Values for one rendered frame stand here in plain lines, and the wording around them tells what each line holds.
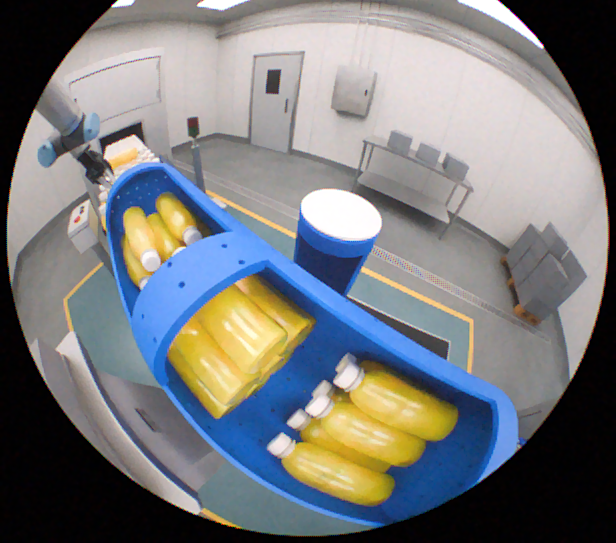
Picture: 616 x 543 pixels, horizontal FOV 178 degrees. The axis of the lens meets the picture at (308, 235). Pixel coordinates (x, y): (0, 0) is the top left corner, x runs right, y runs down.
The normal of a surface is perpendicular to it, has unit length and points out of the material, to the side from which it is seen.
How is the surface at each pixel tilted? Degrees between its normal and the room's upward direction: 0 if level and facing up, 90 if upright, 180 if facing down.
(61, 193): 90
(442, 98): 90
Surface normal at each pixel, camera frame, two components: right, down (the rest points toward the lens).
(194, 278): 0.09, -0.70
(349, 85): -0.49, 0.54
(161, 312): -0.12, -0.48
